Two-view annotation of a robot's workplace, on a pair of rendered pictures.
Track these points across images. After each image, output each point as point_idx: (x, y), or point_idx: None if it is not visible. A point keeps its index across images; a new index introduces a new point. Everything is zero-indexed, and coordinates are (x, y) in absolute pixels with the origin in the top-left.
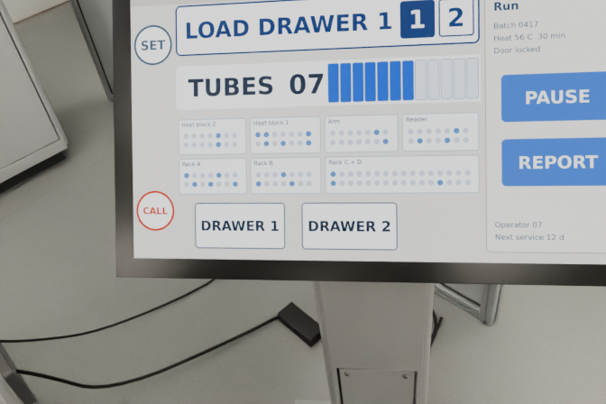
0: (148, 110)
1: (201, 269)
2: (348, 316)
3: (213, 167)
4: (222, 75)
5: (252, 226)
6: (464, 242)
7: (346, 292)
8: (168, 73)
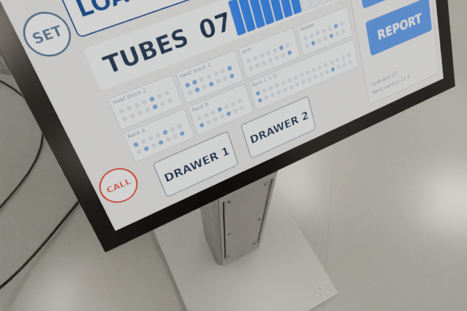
0: (71, 101)
1: (178, 209)
2: None
3: (158, 128)
4: (135, 42)
5: (208, 160)
6: (356, 104)
7: None
8: (77, 58)
